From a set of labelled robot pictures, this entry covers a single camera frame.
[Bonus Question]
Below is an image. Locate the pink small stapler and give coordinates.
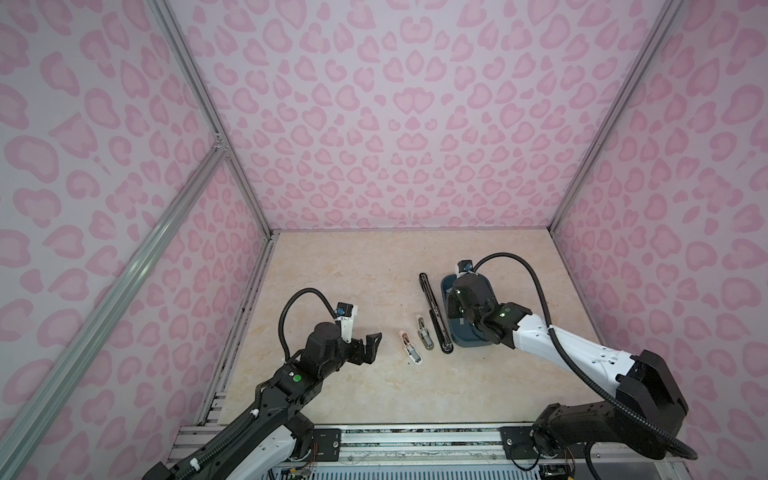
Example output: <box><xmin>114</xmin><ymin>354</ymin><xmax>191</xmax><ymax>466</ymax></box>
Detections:
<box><xmin>399</xmin><ymin>330</ymin><xmax>423</xmax><ymax>365</ymax></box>

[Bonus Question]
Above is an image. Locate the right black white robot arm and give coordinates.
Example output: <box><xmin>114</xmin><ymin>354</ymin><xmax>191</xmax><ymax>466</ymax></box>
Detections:
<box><xmin>441</xmin><ymin>273</ymin><xmax>698</xmax><ymax>460</ymax></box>

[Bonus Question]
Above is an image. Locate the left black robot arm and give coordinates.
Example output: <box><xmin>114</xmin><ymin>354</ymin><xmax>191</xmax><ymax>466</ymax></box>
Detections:
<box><xmin>143</xmin><ymin>321</ymin><xmax>382</xmax><ymax>479</ymax></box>

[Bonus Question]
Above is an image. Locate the teal plastic tray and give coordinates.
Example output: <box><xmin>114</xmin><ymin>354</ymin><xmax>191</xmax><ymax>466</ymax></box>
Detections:
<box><xmin>441</xmin><ymin>274</ymin><xmax>495</xmax><ymax>348</ymax></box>

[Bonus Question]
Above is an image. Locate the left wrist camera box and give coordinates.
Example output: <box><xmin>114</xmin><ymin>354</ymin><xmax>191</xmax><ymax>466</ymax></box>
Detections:
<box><xmin>335</xmin><ymin>302</ymin><xmax>358</xmax><ymax>344</ymax></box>

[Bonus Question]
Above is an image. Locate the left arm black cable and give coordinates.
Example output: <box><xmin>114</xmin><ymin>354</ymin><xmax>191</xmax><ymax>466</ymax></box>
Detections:
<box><xmin>277</xmin><ymin>287</ymin><xmax>338</xmax><ymax>361</ymax></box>

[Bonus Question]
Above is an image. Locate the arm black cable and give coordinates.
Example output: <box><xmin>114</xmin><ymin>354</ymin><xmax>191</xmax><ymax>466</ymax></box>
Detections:
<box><xmin>277</xmin><ymin>287</ymin><xmax>338</xmax><ymax>361</ymax></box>
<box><xmin>472</xmin><ymin>251</ymin><xmax>699</xmax><ymax>461</ymax></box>

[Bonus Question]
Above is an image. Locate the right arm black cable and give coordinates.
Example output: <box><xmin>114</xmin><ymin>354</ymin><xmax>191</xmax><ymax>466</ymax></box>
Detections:
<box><xmin>472</xmin><ymin>251</ymin><xmax>699</xmax><ymax>461</ymax></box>

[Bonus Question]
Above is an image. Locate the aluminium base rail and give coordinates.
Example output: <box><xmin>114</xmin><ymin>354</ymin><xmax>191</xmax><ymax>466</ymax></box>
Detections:
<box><xmin>161</xmin><ymin>422</ymin><xmax>679</xmax><ymax>480</ymax></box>

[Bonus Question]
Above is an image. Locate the aluminium frame diagonal bar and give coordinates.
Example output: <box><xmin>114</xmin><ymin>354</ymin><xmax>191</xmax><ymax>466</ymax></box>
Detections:
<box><xmin>1</xmin><ymin>143</ymin><xmax>229</xmax><ymax>479</ymax></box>

